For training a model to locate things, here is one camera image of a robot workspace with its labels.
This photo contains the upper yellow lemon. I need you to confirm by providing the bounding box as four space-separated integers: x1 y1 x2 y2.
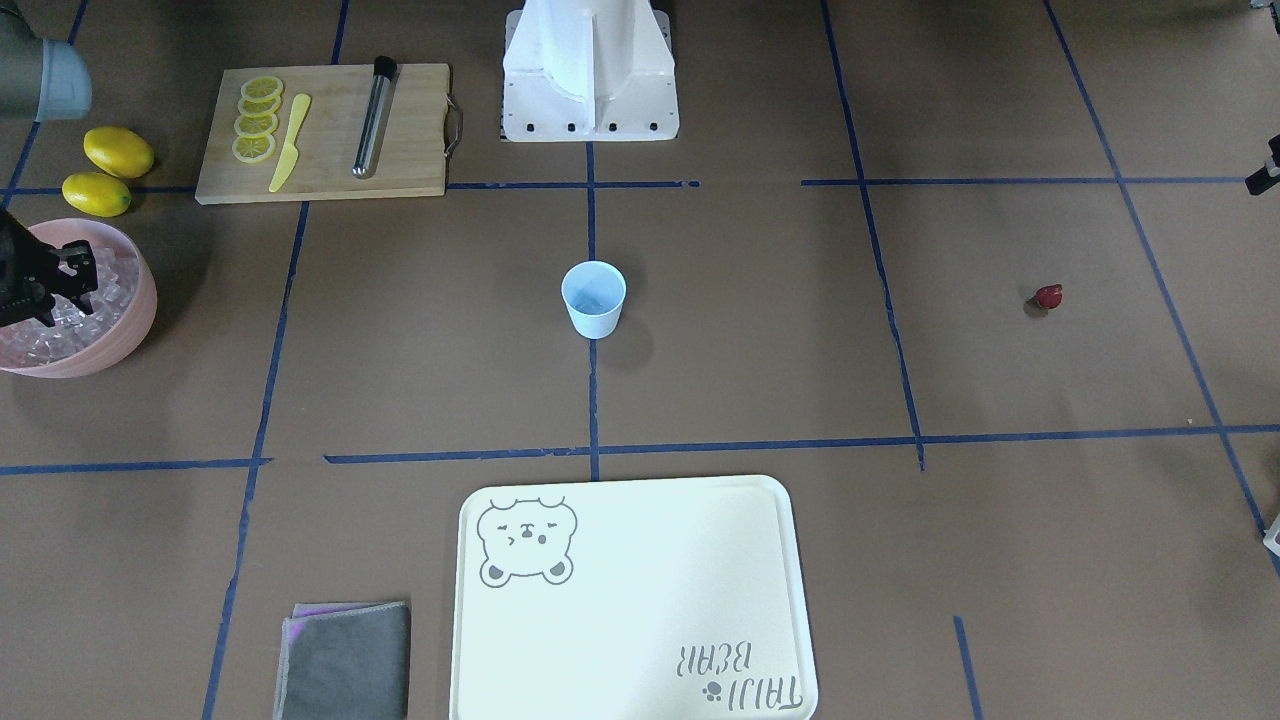
82 126 155 181

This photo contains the metal muddler black tip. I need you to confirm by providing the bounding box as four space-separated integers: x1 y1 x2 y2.
351 55 398 181

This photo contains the wooden cutting board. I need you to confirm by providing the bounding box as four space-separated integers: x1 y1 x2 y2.
195 63 460 205

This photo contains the red strawberry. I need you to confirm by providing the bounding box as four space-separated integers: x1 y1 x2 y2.
1030 283 1064 311

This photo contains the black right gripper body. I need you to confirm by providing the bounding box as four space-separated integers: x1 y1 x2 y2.
1 209 44 327

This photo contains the pink bowl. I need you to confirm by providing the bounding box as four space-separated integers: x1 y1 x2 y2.
3 218 157 379

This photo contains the pile of clear ice cubes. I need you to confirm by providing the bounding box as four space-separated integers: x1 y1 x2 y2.
0 246 140 369

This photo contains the light blue plastic cup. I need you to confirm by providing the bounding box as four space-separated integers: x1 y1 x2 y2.
559 260 628 340

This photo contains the yellow lemon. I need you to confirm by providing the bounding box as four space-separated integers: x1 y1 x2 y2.
82 126 155 181
61 172 133 218

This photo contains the lemon slice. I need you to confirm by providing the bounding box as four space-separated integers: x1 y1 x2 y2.
230 135 276 165
237 95 282 117
239 76 284 102
233 111 279 138

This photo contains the lower yellow lemon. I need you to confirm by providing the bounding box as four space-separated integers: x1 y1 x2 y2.
61 172 133 218

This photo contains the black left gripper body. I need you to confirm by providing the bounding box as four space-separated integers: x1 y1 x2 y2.
1245 135 1280 196

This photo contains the grey folded cloth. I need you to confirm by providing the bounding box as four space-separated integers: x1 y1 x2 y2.
271 601 411 719

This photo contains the yellow plastic knife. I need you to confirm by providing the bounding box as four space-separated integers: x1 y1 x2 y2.
268 94 312 193

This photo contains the cream bear serving tray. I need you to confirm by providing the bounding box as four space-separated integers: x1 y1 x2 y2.
449 474 819 719

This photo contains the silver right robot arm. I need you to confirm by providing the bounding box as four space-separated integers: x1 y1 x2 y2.
1 10 99 327

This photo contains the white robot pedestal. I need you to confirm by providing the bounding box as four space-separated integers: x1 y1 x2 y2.
500 1 680 143

